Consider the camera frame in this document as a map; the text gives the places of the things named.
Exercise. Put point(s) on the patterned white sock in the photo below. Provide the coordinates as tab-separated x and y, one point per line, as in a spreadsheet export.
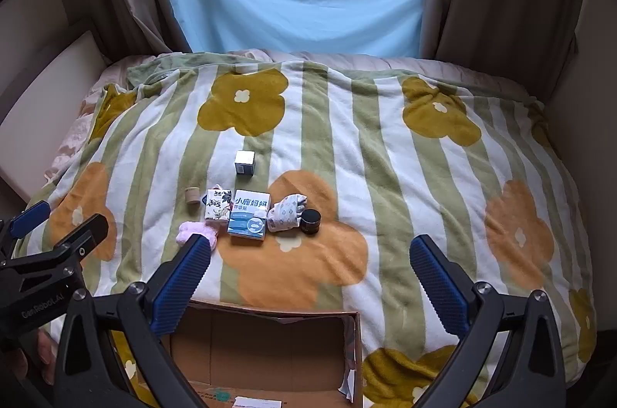
285	213

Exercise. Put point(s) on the small brown cylinder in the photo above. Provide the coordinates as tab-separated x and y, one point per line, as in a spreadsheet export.
193	196

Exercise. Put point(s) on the person's left hand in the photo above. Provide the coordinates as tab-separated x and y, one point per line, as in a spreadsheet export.
33	362

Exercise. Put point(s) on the striped floral fleece blanket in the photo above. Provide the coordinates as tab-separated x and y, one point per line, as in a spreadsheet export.
337	138

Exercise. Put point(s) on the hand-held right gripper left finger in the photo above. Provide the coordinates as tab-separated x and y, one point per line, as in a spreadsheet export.
184	280

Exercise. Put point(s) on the pink fluffy cloth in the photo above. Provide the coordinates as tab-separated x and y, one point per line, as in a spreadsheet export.
190	232

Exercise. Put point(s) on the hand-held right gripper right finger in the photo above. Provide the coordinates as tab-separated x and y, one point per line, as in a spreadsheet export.
439	287

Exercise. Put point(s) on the printed tissue pack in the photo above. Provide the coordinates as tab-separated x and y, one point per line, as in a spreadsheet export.
217	204

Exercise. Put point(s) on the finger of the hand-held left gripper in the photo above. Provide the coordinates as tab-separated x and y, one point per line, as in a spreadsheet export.
29	218
79	239

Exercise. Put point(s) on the small black jar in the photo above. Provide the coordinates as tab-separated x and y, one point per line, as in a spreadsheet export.
310	222

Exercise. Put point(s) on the blue and white carton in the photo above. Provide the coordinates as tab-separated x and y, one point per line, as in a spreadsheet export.
249	217

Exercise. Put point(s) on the cardboard box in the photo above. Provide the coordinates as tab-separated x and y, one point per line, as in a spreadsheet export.
270	355

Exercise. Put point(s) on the small shiny square box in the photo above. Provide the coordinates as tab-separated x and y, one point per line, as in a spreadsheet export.
245	162

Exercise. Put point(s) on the white bed side board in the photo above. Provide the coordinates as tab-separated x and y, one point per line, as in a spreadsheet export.
43	99

